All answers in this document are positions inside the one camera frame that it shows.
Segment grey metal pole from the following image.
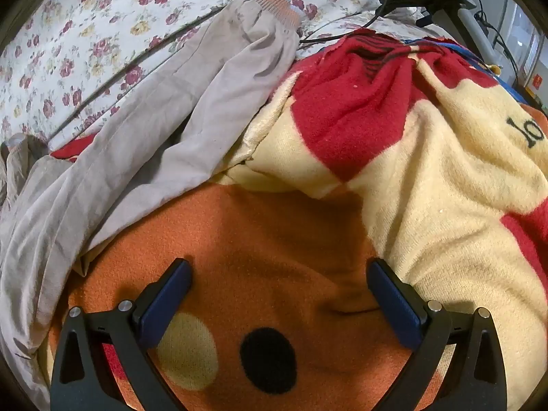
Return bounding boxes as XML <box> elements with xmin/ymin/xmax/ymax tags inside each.
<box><xmin>453</xmin><ymin>3</ymin><xmax>516</xmax><ymax>78</ymax></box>

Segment grey pants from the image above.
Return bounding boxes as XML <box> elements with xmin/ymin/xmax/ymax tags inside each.
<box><xmin>0</xmin><ymin>0</ymin><xmax>300</xmax><ymax>400</ymax></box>

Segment black cable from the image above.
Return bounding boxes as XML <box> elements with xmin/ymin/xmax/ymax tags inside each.
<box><xmin>299</xmin><ymin>0</ymin><xmax>401</xmax><ymax>44</ymax></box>

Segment red and orange printed blanket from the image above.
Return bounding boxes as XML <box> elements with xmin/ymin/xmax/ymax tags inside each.
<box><xmin>38</xmin><ymin>28</ymin><xmax>548</xmax><ymax>411</ymax></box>

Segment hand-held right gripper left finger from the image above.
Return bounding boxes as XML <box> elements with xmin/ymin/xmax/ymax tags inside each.
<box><xmin>50</xmin><ymin>258</ymin><xmax>193</xmax><ymax>411</ymax></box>

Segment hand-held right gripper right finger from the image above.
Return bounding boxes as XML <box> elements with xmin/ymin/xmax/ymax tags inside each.
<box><xmin>367</xmin><ymin>258</ymin><xmax>508</xmax><ymax>411</ymax></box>

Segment floral bed sheet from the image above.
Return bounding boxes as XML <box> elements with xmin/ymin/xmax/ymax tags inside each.
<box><xmin>0</xmin><ymin>0</ymin><xmax>452</xmax><ymax>148</ymax></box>

